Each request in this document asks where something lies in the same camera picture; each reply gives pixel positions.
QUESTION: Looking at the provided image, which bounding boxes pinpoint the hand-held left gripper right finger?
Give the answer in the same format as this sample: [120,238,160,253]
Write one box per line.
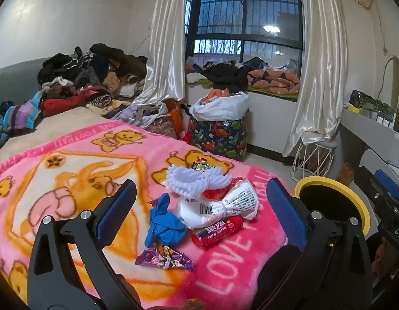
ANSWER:
[256,177,373,310]

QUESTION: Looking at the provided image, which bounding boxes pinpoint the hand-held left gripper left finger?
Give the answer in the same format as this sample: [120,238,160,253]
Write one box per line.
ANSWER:
[27,179,145,310]

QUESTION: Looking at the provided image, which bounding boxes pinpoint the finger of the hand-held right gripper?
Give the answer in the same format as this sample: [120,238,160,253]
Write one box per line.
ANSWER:
[357,166,399,224]

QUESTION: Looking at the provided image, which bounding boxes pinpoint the yellow-rimmed black bin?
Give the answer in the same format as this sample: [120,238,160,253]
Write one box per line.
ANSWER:
[294,177,371,249]

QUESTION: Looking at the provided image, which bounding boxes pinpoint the blue glove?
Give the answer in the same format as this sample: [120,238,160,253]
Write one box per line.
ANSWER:
[144,193,187,256]

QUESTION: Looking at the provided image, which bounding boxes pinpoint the white plastic package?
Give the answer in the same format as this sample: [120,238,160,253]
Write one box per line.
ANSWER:
[176,179,260,230]

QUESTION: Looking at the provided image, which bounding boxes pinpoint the purple snack wrapper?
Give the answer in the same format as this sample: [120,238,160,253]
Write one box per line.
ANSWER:
[135,245,195,272]

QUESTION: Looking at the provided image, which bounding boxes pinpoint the red candy jar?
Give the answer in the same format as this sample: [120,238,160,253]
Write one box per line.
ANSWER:
[190,216,244,249]

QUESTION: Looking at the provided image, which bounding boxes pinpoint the red plastic wrapper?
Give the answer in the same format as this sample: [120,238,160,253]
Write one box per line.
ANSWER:
[202,177,242,201]

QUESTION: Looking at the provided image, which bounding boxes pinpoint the green snack wrapper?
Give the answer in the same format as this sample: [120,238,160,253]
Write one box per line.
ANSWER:
[186,158,217,172]

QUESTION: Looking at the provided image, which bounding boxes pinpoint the orange patterned bag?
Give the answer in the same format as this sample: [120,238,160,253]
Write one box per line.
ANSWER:
[336,161,355,185]

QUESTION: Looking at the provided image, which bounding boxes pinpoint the pink printed blanket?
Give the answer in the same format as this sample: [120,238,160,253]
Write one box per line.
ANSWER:
[0,121,293,310]

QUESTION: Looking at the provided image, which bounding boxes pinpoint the white vanity desk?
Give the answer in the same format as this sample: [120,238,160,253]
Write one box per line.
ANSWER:
[338,106,399,181]

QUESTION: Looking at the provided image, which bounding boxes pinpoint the row of small jars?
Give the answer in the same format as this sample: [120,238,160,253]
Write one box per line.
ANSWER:
[361,108,394,127]

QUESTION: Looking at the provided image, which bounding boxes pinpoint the camouflage bag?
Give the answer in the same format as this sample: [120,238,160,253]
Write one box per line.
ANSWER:
[349,90,395,117]

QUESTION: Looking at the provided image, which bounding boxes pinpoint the brown floral bag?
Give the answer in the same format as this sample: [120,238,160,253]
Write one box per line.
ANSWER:
[148,116,181,140]

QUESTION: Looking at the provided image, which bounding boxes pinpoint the lavender cloth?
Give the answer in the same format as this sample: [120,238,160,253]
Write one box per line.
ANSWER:
[111,102,169,128]

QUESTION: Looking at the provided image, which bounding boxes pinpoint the beige bed sheet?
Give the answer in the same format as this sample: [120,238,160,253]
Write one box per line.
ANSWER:
[0,106,122,165]

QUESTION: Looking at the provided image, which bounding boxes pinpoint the dinosaur print laundry basket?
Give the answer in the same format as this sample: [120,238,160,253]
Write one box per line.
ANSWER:
[190,109,250,162]

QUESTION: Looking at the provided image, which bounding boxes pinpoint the clothes on window sill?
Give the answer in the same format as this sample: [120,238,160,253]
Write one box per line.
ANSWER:
[186,79,299,99]

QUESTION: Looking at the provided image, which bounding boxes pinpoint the white cloth bag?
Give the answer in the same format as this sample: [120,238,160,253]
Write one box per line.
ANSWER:
[189,91,250,122]

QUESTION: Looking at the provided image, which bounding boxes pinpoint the cream satin curtain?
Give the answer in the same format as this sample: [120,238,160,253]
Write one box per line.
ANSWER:
[283,0,348,157]
[131,0,189,106]

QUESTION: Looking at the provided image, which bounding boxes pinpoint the orange patterned quilt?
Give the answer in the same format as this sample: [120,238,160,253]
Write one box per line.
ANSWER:
[246,68,301,96]

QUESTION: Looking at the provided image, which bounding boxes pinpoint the pile of clothes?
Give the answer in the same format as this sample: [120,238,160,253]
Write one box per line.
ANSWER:
[0,43,149,136]

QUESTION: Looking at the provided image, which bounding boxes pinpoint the orange cloth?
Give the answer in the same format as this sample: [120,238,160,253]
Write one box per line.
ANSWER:
[199,88,242,104]

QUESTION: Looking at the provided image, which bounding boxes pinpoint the black clothes heap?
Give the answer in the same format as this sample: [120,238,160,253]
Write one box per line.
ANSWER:
[202,63,250,91]

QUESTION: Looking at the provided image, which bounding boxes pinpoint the colourful clothes heap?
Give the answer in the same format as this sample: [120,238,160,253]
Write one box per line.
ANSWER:
[186,56,217,88]

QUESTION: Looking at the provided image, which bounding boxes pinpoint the grey bed headboard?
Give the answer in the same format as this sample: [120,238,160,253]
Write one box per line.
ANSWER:
[0,57,54,105]

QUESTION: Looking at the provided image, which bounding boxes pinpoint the barred window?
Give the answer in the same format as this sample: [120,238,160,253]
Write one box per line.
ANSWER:
[185,0,304,69]

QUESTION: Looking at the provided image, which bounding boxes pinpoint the white wire stool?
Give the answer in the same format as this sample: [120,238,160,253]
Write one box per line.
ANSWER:
[291,137,339,182]

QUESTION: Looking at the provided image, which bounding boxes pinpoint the white wall cable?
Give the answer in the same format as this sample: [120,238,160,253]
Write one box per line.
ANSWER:
[378,55,399,101]

